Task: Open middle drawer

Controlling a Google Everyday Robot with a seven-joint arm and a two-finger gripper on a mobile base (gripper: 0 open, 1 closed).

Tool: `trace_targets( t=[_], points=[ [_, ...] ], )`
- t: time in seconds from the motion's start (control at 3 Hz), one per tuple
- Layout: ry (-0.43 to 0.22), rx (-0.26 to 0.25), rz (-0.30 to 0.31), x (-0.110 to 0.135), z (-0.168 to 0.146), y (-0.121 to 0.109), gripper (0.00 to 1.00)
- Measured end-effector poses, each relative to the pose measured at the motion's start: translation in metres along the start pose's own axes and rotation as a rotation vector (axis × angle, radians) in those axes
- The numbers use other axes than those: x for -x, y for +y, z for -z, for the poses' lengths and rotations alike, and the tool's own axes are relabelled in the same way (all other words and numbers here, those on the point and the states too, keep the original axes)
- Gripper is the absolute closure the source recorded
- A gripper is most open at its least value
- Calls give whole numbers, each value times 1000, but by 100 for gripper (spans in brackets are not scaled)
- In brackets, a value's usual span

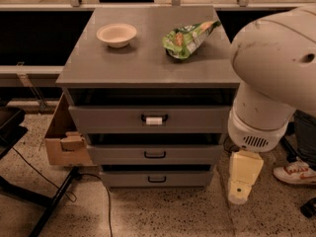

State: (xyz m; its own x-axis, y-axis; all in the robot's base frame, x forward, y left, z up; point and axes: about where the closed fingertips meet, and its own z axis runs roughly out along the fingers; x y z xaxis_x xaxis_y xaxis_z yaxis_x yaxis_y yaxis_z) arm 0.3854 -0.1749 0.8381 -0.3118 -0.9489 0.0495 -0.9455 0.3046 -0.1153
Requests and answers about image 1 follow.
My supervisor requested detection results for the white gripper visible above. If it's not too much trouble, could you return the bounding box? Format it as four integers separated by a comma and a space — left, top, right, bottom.
228, 109, 287, 204

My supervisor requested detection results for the grey drawer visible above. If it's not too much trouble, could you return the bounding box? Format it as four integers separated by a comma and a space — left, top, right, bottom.
100, 171, 213, 188
88, 145, 222, 165
69, 106, 229, 134

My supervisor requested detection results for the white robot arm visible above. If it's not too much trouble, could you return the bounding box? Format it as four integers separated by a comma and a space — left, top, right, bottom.
228, 4, 316, 204

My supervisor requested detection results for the grey bottom drawer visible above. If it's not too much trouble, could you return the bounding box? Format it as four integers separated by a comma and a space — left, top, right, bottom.
100, 171, 213, 188

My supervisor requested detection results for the grey drawer cabinet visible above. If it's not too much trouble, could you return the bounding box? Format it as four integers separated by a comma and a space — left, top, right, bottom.
55, 5, 241, 189

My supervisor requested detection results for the grey top drawer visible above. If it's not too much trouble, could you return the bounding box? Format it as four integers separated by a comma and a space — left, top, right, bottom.
69, 106, 229, 134

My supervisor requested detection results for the white red sneaker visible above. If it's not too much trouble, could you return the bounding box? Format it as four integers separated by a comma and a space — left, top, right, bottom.
273, 158, 316, 185

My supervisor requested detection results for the green chip bag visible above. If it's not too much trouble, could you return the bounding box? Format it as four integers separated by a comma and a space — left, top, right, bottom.
162, 21, 221, 60

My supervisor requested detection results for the brown cardboard box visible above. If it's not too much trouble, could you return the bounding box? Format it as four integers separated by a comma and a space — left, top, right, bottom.
44, 95, 93, 166

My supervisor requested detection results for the white paper bowl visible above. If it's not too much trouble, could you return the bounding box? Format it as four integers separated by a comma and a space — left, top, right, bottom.
96, 24, 137, 48

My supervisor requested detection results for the black floor cable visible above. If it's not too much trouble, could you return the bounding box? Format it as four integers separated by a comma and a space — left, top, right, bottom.
80, 172, 114, 237

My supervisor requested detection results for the black stand frame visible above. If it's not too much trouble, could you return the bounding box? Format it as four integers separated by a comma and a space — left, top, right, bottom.
0, 107, 82, 237

